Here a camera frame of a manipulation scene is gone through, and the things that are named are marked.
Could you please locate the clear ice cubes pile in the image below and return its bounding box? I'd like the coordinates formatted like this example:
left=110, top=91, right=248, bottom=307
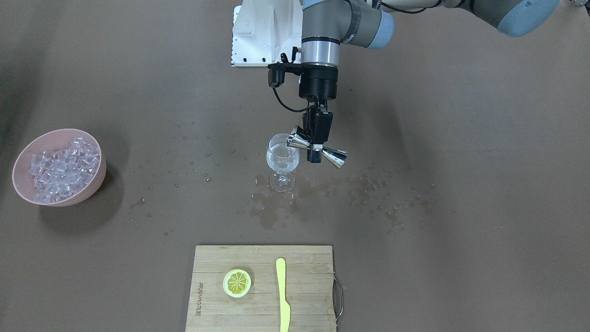
left=28, top=136, right=101, bottom=204

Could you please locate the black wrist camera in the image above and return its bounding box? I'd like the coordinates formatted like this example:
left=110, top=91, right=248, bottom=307
left=268, top=46, right=301, bottom=88

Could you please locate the steel double jigger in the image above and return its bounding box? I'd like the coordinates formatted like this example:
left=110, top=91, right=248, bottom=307
left=287, top=126, right=348, bottom=168

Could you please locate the bamboo cutting board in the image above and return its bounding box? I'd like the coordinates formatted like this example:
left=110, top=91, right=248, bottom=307
left=185, top=244, right=340, bottom=332

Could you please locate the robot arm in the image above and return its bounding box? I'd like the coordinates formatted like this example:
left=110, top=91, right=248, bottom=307
left=288, top=0, right=558, bottom=168

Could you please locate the pink bowl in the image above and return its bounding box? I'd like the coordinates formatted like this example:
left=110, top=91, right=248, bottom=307
left=12, top=129, right=106, bottom=207

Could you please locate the clear wine glass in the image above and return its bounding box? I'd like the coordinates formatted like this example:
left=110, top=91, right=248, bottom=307
left=266, top=134, right=300, bottom=192

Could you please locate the yellow lemon slice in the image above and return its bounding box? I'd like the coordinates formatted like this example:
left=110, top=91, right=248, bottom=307
left=223, top=269, right=252, bottom=298

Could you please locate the yellow plastic knife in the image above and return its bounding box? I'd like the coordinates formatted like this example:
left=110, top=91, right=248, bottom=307
left=276, top=258, right=291, bottom=332

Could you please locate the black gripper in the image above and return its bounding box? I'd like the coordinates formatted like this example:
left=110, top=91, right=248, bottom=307
left=299, top=65, right=338, bottom=163

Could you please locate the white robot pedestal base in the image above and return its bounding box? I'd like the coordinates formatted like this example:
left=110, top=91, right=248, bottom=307
left=230, top=0, right=303, bottom=67

